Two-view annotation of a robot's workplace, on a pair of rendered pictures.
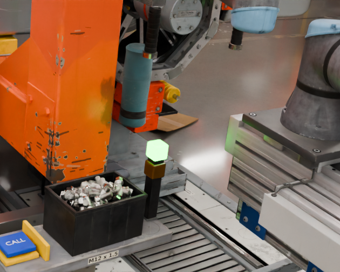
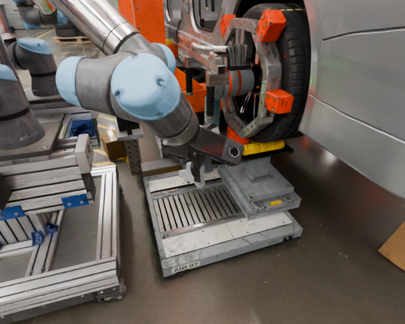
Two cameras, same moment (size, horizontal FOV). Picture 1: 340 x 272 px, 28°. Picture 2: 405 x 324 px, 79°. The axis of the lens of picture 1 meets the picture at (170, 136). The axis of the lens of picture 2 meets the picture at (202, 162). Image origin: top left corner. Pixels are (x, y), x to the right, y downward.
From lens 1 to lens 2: 2.73 m
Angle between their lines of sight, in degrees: 93
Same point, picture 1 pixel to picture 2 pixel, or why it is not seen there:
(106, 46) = not seen: hidden behind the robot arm
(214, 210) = (225, 231)
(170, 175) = (252, 207)
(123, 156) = (247, 175)
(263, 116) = not seen: hidden behind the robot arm
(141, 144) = (270, 187)
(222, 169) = (321, 279)
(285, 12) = (360, 169)
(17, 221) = not seen: hidden behind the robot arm
